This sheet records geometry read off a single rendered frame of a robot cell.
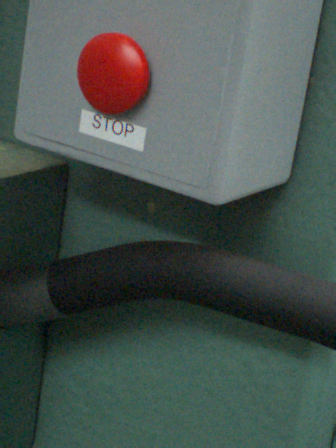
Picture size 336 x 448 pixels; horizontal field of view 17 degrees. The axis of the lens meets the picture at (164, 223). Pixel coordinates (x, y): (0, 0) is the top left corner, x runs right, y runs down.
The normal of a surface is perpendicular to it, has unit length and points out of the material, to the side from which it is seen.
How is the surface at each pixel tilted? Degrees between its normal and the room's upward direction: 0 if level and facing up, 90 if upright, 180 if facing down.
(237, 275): 52
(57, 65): 90
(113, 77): 90
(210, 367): 90
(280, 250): 90
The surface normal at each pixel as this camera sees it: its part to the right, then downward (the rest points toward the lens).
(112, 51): -0.47, 0.04
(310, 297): -0.31, -0.42
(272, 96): 0.83, 0.29
